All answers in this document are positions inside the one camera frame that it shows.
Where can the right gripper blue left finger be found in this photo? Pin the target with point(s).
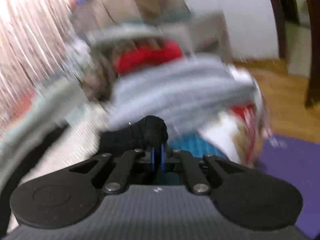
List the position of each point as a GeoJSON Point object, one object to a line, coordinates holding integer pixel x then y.
{"type": "Point", "coordinates": [153, 159]}

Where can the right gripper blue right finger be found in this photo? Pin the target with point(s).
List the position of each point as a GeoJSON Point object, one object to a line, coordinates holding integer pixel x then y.
{"type": "Point", "coordinates": [163, 158]}

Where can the black pants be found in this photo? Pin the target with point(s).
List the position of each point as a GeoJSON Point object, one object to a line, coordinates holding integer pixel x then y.
{"type": "Point", "coordinates": [151, 131]}

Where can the grey garment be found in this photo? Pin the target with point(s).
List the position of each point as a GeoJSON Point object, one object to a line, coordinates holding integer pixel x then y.
{"type": "Point", "coordinates": [185, 93]}

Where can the patterned striped bedsheet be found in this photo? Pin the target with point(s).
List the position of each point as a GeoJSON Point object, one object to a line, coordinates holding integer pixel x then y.
{"type": "Point", "coordinates": [49, 177]}

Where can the olive crumpled garment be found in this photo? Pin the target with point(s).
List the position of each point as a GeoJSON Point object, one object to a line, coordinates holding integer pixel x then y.
{"type": "Point", "coordinates": [98, 81]}

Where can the red garment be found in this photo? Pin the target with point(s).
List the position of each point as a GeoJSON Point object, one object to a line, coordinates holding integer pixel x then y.
{"type": "Point", "coordinates": [146, 55]}

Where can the purple mat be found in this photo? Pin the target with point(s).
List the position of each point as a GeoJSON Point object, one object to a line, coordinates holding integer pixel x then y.
{"type": "Point", "coordinates": [297, 162]}

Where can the beige leaf-patterned curtain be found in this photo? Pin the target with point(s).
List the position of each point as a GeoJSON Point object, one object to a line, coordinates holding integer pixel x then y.
{"type": "Point", "coordinates": [32, 47]}

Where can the dark wooden chair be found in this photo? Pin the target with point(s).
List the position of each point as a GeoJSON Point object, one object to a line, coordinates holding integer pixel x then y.
{"type": "Point", "coordinates": [297, 26]}

